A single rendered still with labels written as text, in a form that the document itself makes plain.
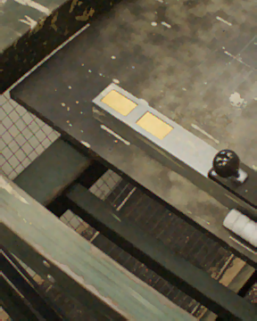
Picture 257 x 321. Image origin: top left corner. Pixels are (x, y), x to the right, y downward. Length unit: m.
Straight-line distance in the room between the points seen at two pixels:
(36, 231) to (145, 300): 0.18
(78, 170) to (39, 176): 0.06
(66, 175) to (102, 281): 0.25
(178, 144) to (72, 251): 0.24
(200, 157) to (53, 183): 0.23
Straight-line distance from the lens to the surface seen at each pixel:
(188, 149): 0.99
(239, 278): 2.08
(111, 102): 1.04
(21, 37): 1.08
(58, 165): 1.06
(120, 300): 0.85
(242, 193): 0.94
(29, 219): 0.92
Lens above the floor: 1.79
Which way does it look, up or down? 14 degrees down
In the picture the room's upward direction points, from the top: 37 degrees counter-clockwise
